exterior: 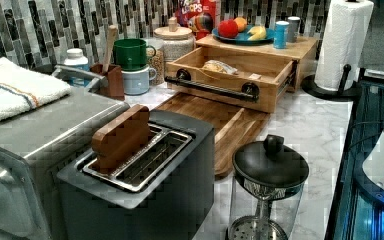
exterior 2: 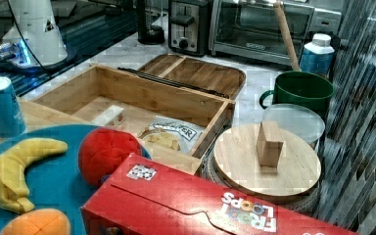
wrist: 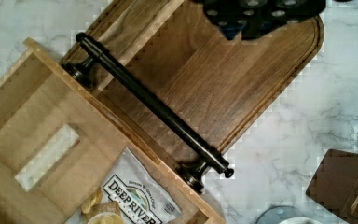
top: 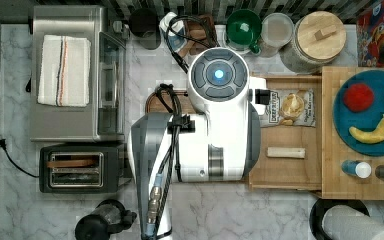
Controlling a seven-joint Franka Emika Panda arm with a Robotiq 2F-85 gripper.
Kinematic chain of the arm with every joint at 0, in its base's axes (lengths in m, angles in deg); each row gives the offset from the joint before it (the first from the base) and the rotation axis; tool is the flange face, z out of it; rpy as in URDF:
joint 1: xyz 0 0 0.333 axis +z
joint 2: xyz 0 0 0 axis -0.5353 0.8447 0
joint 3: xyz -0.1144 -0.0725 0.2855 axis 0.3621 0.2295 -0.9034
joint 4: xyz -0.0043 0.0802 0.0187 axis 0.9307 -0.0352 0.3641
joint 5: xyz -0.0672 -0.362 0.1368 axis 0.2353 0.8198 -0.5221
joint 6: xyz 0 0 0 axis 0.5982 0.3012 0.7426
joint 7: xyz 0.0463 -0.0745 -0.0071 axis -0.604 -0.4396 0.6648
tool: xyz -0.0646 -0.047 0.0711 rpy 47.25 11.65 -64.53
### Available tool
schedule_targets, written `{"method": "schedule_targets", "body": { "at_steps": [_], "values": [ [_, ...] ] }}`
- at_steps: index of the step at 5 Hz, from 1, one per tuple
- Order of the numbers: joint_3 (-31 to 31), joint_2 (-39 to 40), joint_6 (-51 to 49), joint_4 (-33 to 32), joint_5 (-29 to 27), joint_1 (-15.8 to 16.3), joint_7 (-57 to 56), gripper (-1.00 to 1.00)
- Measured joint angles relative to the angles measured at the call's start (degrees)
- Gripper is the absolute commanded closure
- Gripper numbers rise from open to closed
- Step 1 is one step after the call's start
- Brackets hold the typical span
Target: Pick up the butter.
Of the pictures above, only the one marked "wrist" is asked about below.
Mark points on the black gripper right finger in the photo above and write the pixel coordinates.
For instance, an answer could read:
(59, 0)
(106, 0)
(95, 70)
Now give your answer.
(265, 16)

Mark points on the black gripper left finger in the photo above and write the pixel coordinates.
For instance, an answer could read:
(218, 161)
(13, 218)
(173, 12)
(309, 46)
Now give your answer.
(226, 15)

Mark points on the dark walnut cutting board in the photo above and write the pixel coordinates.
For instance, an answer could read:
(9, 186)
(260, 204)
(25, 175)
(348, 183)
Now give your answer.
(218, 87)

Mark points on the brown wooden spice box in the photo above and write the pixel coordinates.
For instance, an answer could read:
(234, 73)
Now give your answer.
(335, 184)

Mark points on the glass jar with green lid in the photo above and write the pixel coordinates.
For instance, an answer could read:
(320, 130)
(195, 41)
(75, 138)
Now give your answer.
(285, 215)

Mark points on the Deep River chips bag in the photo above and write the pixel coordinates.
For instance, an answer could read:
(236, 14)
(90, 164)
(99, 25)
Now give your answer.
(140, 199)

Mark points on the light wooden drawer tray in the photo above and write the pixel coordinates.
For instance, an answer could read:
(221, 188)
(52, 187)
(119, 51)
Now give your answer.
(37, 97)

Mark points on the black bar handle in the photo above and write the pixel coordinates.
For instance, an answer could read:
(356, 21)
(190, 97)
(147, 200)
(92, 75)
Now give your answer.
(209, 155)

